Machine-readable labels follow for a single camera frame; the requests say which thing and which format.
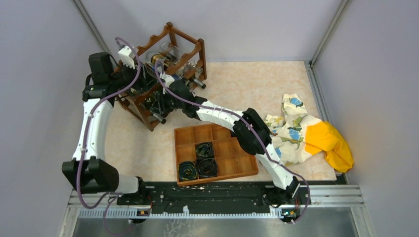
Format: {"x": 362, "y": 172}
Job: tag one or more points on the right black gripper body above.
{"x": 166, "y": 102}

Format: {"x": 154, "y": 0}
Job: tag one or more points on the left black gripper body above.
{"x": 140, "y": 82}

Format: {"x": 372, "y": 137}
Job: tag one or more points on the brown wooden wine rack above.
{"x": 139, "y": 105}

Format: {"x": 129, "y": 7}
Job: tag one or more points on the clear glass bottle back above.
{"x": 187, "y": 65}

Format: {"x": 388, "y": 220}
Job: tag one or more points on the dark wine bottle beige label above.
{"x": 194, "y": 82}

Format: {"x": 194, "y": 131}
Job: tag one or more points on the wooden compartment tray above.
{"x": 232, "y": 160}

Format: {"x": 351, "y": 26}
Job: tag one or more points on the green wine bottle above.
{"x": 158, "y": 115}

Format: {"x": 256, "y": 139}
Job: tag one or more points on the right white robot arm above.
{"x": 252, "y": 133}

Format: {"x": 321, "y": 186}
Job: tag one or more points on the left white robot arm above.
{"x": 88, "y": 172}

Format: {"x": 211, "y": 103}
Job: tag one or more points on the rolled dark green tie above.
{"x": 187, "y": 171}

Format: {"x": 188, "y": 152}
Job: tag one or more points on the rolled dark blue tie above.
{"x": 206, "y": 168}

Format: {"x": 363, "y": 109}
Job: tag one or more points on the dinosaur print white cloth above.
{"x": 288, "y": 132}

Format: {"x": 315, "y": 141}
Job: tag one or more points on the yellow cloth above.
{"x": 323, "y": 137}

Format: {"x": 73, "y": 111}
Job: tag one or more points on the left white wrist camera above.
{"x": 127, "y": 57}

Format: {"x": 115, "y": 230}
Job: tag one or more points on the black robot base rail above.
{"x": 218, "y": 200}

